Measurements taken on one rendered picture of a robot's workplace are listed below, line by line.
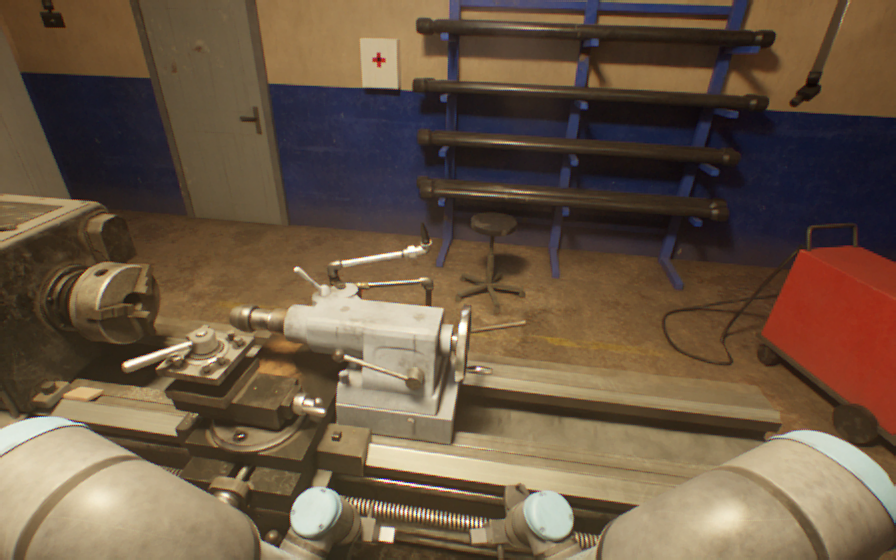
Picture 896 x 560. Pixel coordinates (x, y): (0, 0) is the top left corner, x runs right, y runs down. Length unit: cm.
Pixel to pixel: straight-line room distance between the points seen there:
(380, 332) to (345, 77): 330
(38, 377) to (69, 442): 130
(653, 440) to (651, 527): 122
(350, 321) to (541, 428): 74
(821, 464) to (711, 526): 13
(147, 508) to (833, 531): 55
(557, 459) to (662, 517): 93
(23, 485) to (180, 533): 13
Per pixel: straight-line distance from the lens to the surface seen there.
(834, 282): 324
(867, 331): 318
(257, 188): 492
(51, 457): 53
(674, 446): 171
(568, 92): 371
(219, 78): 479
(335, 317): 131
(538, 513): 100
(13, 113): 535
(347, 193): 457
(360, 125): 434
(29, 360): 181
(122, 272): 168
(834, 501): 53
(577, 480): 136
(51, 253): 180
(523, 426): 161
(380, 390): 132
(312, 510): 101
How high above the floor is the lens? 190
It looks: 30 degrees down
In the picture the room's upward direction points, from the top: 2 degrees clockwise
